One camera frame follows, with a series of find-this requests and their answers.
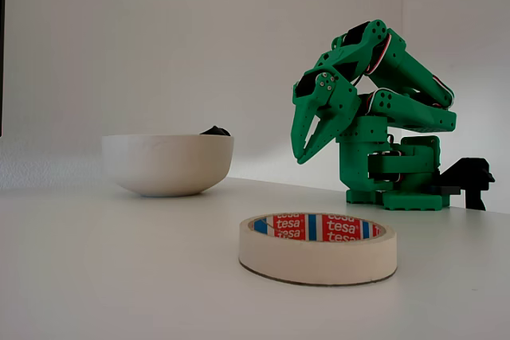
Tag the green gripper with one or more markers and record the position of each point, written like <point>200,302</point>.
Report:
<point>319,106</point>

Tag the beige masking tape roll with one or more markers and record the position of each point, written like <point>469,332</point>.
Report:
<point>318,260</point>

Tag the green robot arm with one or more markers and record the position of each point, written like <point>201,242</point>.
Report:
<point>414,69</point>

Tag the dark grey cloth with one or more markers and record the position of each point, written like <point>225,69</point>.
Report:
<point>215,131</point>

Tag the white bowl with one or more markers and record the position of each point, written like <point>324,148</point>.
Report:
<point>167,165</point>

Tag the black table clamp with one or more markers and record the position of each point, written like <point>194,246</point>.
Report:
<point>474,177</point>

